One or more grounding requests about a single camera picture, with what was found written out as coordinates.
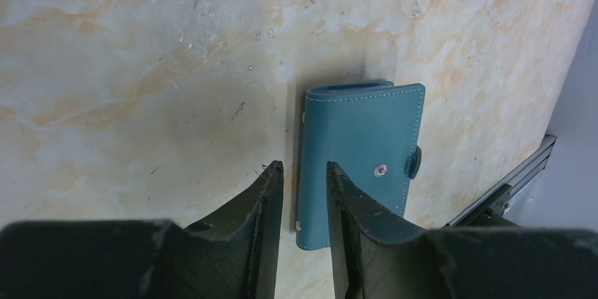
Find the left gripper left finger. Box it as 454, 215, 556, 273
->
1, 161, 284, 298

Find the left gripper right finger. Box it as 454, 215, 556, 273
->
327, 161, 597, 298

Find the teal card holder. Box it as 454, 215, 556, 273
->
295, 80, 425, 251

